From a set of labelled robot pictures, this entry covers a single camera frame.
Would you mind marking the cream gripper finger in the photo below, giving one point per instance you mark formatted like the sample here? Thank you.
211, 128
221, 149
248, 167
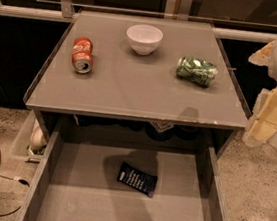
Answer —
261, 127
262, 56

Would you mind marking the dark blue rxbar wrapper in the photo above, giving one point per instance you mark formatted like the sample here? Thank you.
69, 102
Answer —
138, 180

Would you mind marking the grey cabinet with counter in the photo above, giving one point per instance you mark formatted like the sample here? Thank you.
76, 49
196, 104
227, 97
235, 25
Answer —
122, 84

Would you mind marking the open grey top drawer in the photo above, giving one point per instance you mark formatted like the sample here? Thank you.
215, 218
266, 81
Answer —
77, 181

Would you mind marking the crushed green soda can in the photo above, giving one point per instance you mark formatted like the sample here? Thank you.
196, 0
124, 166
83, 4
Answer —
196, 71

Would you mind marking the white ceramic bowl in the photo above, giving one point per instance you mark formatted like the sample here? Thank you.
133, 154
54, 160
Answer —
144, 39

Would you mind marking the red soda can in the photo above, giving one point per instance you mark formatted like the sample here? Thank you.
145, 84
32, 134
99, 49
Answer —
82, 55

